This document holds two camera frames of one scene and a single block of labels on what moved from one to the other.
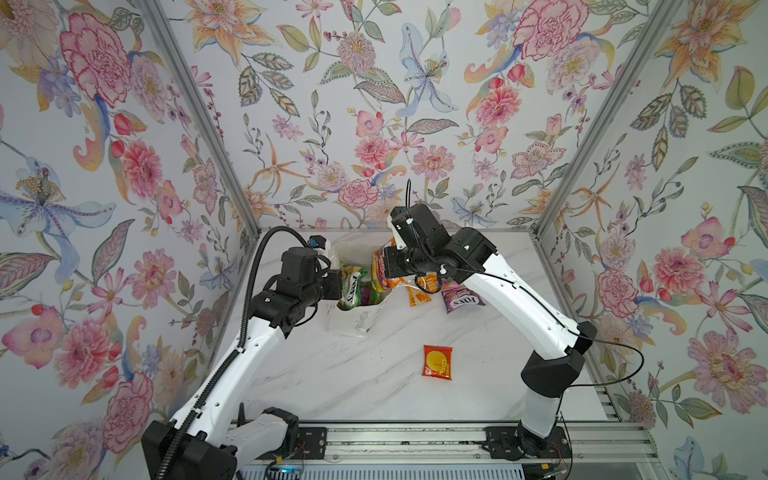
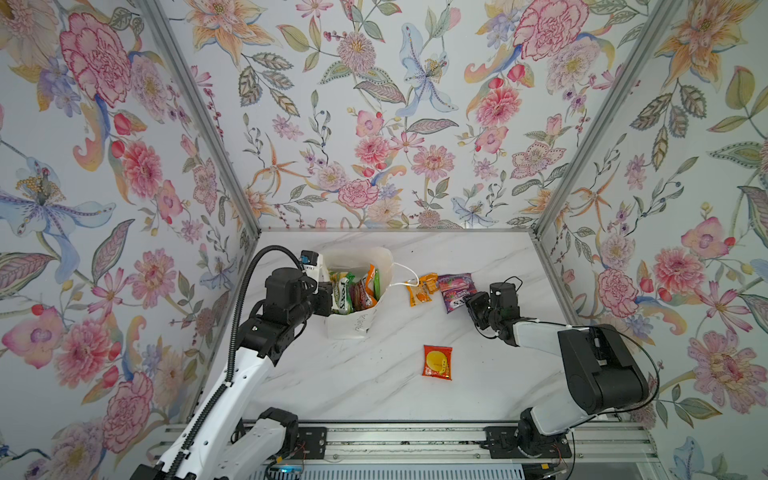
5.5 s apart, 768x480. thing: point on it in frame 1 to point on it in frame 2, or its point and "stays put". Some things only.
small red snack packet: x=437 y=362 stays put
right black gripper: x=390 y=263 to x=480 y=309
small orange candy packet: x=421 y=296 stays put
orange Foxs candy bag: x=382 y=283 to x=369 y=286
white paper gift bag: x=355 y=320 stays put
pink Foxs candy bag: x=456 y=296 stays put
